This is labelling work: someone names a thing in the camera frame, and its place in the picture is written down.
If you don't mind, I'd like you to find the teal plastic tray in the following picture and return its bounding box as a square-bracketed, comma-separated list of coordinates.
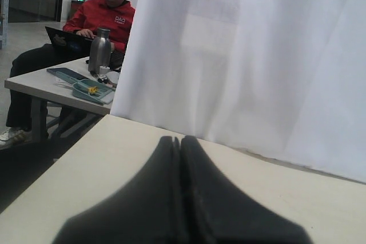
[55, 72, 115, 105]

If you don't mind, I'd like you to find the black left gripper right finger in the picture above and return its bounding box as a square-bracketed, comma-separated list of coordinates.
[180, 136, 312, 243]

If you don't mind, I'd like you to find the person in red jacket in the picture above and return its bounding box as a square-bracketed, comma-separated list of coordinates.
[1, 0, 135, 149]

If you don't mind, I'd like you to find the white backdrop curtain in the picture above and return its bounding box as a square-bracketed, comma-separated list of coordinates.
[111, 0, 365, 182]

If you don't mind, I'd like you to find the black laptop with stickers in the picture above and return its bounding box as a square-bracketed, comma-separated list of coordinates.
[45, 26, 93, 57]

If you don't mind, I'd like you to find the white side table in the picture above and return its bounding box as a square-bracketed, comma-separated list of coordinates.
[5, 69, 112, 142]

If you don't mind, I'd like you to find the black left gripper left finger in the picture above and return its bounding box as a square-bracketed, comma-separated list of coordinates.
[53, 136, 183, 243]

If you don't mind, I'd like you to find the white round small object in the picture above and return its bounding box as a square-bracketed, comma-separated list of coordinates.
[106, 71, 120, 85]

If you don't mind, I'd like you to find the stainless steel thermos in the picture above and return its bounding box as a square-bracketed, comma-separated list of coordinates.
[88, 28, 112, 74]

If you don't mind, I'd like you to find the yellow small object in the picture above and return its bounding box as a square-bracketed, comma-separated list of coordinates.
[87, 86, 98, 95]

